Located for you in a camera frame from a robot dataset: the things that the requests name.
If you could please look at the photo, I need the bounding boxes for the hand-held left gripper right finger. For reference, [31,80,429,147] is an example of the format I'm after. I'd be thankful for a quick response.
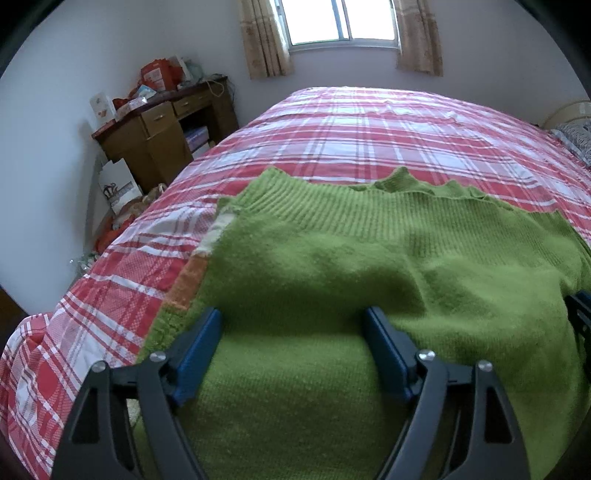
[362,305,532,480]

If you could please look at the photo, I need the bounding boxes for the white paper bag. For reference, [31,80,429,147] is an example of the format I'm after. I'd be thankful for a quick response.
[98,158,144,215]

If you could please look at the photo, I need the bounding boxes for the white flat box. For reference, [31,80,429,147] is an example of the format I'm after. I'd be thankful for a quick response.
[115,97,155,121]

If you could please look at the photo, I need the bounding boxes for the bed with red plaid sheet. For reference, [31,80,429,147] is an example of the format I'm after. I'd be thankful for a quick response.
[0,86,591,480]

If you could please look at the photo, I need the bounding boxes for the grey patterned pillow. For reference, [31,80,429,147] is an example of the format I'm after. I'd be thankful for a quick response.
[549,122,591,167]

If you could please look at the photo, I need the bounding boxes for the stacked boxes under desk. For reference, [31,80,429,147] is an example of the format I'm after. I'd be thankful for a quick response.
[185,127,215,160]

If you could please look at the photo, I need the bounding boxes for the pale green bag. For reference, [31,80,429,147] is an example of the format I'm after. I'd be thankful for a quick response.
[185,58,206,86]

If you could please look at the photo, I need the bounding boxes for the cream bed headboard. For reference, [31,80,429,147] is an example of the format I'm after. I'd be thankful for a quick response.
[540,99,591,130]

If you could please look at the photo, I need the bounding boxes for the brown wooden door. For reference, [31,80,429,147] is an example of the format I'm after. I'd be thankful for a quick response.
[0,286,28,342]

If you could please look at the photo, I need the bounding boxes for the green striped knit sweater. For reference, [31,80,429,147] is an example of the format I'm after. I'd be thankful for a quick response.
[134,167,591,480]

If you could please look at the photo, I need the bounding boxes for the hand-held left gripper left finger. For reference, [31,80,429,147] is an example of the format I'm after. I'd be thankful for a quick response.
[52,307,223,480]

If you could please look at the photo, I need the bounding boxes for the beige patterned curtain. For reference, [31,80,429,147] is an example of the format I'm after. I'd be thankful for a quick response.
[238,0,294,80]
[392,0,444,77]

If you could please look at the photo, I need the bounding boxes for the red plastic bag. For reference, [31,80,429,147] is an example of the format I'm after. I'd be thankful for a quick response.
[95,222,125,252]

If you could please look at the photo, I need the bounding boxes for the sliding glass window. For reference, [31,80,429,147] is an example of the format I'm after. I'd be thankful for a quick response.
[277,0,400,47]

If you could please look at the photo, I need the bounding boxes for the white upright card box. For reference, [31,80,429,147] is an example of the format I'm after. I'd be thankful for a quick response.
[90,93,114,131]

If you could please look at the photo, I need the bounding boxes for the red gift box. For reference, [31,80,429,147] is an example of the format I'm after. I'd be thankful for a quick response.
[140,58,181,93]

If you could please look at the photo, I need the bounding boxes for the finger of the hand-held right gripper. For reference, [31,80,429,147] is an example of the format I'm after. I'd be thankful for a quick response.
[566,291,591,356]

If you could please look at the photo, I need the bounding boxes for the brown wooden desk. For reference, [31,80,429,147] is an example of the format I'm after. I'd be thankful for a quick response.
[91,76,239,195]

